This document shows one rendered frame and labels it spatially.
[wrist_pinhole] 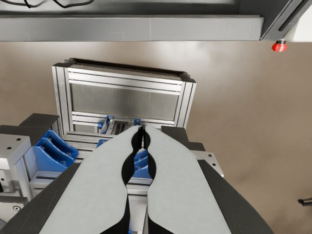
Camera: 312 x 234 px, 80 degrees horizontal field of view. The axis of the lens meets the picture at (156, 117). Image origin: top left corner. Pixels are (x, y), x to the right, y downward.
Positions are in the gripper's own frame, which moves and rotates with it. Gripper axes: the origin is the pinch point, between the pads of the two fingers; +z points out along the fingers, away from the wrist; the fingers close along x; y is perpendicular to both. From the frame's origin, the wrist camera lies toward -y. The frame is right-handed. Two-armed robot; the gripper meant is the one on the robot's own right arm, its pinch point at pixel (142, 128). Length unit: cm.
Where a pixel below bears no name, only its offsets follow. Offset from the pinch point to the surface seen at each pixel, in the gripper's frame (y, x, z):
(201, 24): -5.5, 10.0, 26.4
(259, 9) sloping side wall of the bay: -8.0, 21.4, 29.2
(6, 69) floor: 24, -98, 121
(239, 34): -3.8, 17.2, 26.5
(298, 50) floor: 13, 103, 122
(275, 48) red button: 1, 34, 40
